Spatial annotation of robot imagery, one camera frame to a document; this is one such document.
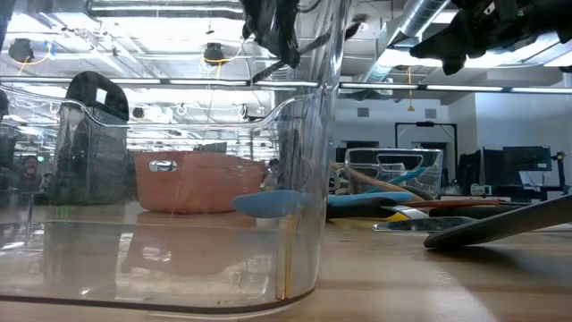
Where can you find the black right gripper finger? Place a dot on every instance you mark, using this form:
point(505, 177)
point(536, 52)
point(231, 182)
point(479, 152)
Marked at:
point(447, 53)
point(447, 40)

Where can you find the small blue silicone spoon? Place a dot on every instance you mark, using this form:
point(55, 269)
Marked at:
point(409, 175)

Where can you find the black plastic spoon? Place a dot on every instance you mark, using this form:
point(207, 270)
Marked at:
point(426, 193)

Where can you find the large blue silicone spoon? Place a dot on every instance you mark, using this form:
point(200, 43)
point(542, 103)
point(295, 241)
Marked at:
point(268, 203)

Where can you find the rectangular black spatula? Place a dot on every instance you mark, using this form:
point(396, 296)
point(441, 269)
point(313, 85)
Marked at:
point(514, 223)

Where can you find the orange plastic bin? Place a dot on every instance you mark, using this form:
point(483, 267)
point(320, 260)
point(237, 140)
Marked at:
point(201, 188)

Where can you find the large clear plastic bin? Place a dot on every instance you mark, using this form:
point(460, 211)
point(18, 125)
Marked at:
point(179, 268)

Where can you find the rectangular ceiling light panel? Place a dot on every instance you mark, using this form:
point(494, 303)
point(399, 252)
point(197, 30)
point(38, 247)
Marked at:
point(514, 59)

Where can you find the long ceiling light strip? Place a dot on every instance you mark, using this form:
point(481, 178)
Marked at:
point(465, 88)

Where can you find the black ceiling dome device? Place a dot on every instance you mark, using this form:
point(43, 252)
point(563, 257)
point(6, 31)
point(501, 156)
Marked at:
point(213, 53)
point(21, 50)

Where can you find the black monitor back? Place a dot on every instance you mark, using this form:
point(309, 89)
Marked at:
point(473, 167)

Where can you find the small clear plastic bin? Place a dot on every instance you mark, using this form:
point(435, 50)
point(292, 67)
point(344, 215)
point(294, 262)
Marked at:
point(429, 174)

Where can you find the background computer monitor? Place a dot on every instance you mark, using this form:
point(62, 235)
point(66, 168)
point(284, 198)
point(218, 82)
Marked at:
point(527, 156)

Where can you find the person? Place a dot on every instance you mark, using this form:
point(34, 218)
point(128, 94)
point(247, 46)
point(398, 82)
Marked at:
point(273, 167)
point(30, 167)

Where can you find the dark brown wooden spoon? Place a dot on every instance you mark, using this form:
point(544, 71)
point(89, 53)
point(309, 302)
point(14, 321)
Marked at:
point(456, 202)

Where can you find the black background stand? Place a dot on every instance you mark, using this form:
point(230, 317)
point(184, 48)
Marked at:
point(560, 174)

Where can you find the dark background desk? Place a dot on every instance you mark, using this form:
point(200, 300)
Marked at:
point(527, 191)

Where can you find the yellow plastic spoon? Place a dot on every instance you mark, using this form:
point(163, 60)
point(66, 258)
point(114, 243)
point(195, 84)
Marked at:
point(397, 217)

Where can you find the silver ribbed ceiling duct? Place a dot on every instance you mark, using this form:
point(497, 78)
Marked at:
point(420, 18)
point(277, 77)

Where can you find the grey wall vent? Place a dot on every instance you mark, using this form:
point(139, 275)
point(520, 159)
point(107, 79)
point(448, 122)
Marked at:
point(430, 113)
point(363, 112)

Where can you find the black background gantry frame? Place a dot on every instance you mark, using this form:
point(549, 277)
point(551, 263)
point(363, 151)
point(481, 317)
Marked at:
point(447, 124)

